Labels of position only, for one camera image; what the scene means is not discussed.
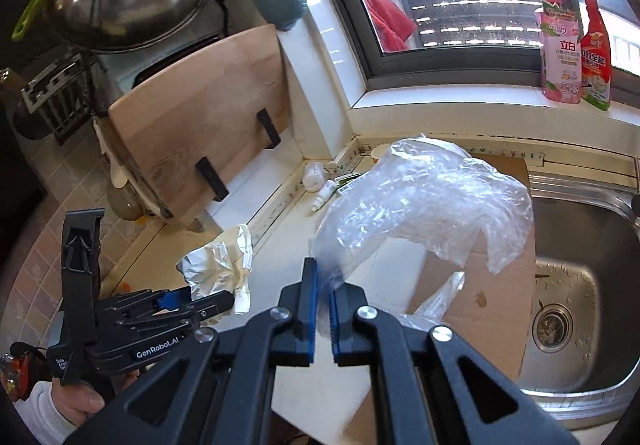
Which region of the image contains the cardboard sheet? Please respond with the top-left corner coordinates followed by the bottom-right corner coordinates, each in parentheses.
top-left (300, 152), bottom-right (538, 445)

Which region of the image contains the steel hook rail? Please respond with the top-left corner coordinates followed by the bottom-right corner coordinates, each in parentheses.
top-left (21, 56), bottom-right (83, 111)

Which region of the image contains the pink detergent bottle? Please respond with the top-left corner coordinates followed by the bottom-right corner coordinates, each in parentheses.
top-left (534, 0), bottom-right (586, 105)

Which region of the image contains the red spray bottle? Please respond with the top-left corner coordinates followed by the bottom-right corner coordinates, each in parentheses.
top-left (570, 0), bottom-right (613, 112)

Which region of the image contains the person's left hand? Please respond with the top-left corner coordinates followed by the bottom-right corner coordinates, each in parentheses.
top-left (50, 370), bottom-right (141, 428)

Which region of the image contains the wooden cutting board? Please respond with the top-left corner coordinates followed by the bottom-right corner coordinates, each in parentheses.
top-left (107, 24), bottom-right (293, 226)

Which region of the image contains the person's left forearm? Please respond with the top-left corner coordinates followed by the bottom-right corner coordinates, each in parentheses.
top-left (10, 380), bottom-right (66, 445)

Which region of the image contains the white dropper bottle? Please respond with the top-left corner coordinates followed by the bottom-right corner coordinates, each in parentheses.
top-left (310, 179), bottom-right (338, 213)

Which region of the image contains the white rice paddle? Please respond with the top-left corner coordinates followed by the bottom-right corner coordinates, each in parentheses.
top-left (107, 145), bottom-right (132, 188)

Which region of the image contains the green plastic handle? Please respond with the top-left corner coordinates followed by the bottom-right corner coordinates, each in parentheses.
top-left (11, 0), bottom-right (48, 38)

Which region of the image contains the clear plastic bag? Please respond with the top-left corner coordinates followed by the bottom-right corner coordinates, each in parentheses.
top-left (309, 134), bottom-right (535, 341)

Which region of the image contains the black cutting board holder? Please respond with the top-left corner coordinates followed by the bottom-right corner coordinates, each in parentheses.
top-left (195, 108), bottom-right (282, 202)

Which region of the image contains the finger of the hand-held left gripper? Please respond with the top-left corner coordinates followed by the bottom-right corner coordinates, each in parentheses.
top-left (97, 287), bottom-right (193, 313)
top-left (100, 291), bottom-right (236, 341)

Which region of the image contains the steel double sink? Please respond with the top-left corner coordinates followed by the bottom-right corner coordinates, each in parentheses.
top-left (520, 172), bottom-right (640, 406)

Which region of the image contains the white rack base tray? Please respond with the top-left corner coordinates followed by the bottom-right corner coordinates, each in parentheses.
top-left (202, 160), bottom-right (306, 236)

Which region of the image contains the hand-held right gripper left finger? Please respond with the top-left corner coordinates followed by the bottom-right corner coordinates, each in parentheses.
top-left (62, 256), bottom-right (321, 445)

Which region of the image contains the red cloth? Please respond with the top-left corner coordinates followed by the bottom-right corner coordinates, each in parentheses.
top-left (361, 0), bottom-right (418, 53)

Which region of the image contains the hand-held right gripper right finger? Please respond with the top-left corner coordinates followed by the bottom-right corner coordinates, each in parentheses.
top-left (329, 281), bottom-right (573, 445)

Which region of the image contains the black wall utensil rack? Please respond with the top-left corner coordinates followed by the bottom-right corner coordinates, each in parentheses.
top-left (12, 52), bottom-right (96, 146)

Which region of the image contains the dark window frame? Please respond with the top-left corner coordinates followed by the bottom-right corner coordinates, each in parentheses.
top-left (300, 0), bottom-right (640, 93)

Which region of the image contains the foil wrapper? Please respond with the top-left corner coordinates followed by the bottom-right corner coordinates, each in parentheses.
top-left (176, 224), bottom-right (253, 316)

